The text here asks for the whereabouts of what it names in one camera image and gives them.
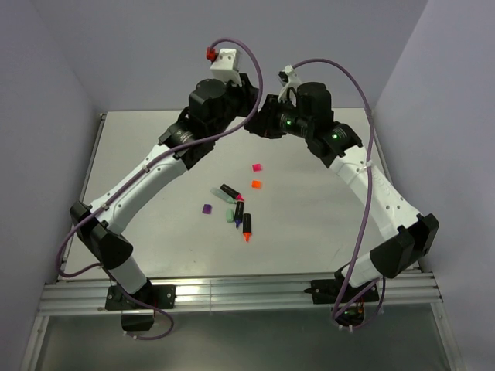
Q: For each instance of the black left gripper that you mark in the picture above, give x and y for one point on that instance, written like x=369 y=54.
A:
x=247 y=94

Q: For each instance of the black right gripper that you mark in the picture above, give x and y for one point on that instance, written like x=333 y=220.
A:
x=264 y=123

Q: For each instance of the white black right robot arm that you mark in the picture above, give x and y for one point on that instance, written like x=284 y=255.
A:
x=407 y=234

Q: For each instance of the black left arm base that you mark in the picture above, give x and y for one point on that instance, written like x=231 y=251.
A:
x=158 y=296

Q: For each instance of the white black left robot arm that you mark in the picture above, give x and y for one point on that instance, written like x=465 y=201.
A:
x=212 y=106

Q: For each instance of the pale green pen cap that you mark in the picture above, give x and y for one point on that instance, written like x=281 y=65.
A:
x=230 y=214

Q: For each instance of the purple pen cap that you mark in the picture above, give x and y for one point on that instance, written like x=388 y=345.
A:
x=207 y=209

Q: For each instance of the black pink tip highlighter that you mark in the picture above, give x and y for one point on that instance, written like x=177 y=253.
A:
x=231 y=192

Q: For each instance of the pale green capped highlighter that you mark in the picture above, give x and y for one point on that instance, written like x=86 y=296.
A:
x=223 y=196

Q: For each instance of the black purple tip highlighter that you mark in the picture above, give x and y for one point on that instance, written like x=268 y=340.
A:
x=239 y=213

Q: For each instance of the black orange tip highlighter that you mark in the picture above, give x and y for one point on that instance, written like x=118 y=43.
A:
x=246 y=223

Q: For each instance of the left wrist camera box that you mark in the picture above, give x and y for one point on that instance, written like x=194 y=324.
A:
x=224 y=65

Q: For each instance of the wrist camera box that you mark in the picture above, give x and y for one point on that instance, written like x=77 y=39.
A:
x=289 y=80
x=224 y=65

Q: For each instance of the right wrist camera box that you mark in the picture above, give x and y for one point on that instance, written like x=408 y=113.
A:
x=289 y=80

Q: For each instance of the aluminium front rail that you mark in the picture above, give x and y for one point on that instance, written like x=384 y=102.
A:
x=237 y=293

